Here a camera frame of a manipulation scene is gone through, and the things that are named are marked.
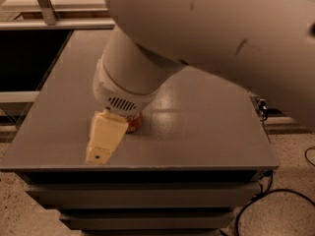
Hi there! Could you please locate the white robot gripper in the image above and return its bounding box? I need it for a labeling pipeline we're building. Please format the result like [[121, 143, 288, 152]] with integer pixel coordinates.
[[86, 59, 158, 164]]

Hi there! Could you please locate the red Coca-Cola can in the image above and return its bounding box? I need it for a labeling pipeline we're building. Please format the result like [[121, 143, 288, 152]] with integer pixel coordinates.
[[126, 112, 143, 133]]

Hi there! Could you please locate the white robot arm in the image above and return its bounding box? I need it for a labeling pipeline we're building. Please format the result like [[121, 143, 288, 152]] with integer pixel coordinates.
[[86, 0, 315, 164]]

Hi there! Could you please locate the grey drawer cabinet table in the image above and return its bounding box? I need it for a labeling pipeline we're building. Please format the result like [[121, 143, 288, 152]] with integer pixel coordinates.
[[1, 30, 280, 236]]

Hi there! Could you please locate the black power plug socket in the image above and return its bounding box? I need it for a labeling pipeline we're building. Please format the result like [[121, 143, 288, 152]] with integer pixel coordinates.
[[256, 97, 269, 121]]

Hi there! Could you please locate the metal railing frame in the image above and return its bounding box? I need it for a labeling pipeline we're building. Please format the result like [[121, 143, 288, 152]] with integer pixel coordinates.
[[0, 0, 114, 30]]

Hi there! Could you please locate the black floor cable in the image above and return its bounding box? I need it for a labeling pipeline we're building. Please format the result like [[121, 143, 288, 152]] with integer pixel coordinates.
[[233, 169, 315, 236]]

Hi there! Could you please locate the black cable loop right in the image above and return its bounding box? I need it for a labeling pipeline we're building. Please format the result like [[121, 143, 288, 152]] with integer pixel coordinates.
[[303, 146, 315, 167]]

